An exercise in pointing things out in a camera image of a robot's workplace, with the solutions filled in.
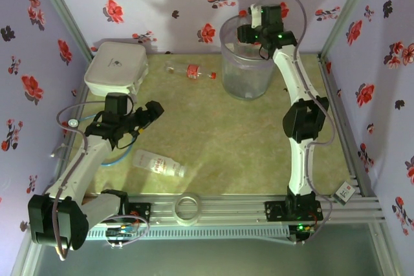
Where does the clear cola bottle red label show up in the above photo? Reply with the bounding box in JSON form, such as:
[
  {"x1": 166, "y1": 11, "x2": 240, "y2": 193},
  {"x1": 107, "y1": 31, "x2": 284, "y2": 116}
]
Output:
[
  {"x1": 237, "y1": 10, "x2": 256, "y2": 27},
  {"x1": 164, "y1": 61, "x2": 217, "y2": 81}
]

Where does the white bottle red print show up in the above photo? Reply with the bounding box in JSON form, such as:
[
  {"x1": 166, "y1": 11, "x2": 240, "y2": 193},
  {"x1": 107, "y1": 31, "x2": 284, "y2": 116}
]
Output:
[{"x1": 132, "y1": 149, "x2": 188, "y2": 178}]

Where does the clear plastic bin purple rim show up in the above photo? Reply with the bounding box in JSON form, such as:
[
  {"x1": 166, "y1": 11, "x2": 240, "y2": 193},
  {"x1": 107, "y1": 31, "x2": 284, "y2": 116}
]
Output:
[{"x1": 219, "y1": 14, "x2": 285, "y2": 102}]

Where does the white lidded plastic box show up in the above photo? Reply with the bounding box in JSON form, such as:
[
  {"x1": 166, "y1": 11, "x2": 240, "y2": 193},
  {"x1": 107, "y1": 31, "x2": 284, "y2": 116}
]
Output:
[{"x1": 83, "y1": 42, "x2": 150, "y2": 100}]

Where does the clear tape roll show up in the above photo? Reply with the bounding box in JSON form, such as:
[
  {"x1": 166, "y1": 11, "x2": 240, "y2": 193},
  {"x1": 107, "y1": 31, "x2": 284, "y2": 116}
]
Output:
[{"x1": 173, "y1": 192, "x2": 202, "y2": 227}]

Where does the small white printed card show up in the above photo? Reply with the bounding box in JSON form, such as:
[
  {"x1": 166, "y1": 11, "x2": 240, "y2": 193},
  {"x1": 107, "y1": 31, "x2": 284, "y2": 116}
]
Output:
[{"x1": 334, "y1": 184, "x2": 356, "y2": 205}]

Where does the grey right arm cable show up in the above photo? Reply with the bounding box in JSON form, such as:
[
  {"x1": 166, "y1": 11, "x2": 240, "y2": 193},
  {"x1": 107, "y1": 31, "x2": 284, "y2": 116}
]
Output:
[{"x1": 257, "y1": 0, "x2": 336, "y2": 245}]

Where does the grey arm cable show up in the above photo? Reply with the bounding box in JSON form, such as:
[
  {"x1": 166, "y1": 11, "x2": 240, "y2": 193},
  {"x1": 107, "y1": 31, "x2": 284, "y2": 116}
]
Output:
[
  {"x1": 257, "y1": 0, "x2": 336, "y2": 245},
  {"x1": 51, "y1": 93, "x2": 151, "y2": 261}
]

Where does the grey left arm cable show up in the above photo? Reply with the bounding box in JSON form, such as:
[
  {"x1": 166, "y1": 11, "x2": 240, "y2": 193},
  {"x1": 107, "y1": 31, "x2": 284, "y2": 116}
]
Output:
[{"x1": 51, "y1": 93, "x2": 151, "y2": 261}]

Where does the aluminium upright post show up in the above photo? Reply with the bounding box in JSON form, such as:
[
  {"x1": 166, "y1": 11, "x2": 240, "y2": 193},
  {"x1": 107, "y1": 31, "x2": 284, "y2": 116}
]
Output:
[
  {"x1": 28, "y1": 0, "x2": 93, "y2": 63},
  {"x1": 318, "y1": 0, "x2": 379, "y2": 60}
]

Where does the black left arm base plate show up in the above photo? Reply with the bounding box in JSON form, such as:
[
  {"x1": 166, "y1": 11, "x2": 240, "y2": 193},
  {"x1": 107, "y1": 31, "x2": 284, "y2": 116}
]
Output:
[{"x1": 124, "y1": 200, "x2": 152, "y2": 225}]

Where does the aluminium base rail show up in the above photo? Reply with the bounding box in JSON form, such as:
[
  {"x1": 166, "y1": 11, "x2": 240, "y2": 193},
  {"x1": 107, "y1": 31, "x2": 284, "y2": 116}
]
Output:
[{"x1": 28, "y1": 193, "x2": 387, "y2": 225}]

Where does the white slotted cable duct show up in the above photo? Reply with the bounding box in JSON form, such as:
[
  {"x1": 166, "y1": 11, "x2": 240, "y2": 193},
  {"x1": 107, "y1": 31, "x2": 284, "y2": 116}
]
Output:
[{"x1": 85, "y1": 226, "x2": 289, "y2": 240}]

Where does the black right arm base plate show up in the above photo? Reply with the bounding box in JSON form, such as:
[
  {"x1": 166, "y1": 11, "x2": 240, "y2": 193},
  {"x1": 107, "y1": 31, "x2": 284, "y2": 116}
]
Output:
[{"x1": 264, "y1": 200, "x2": 324, "y2": 222}]

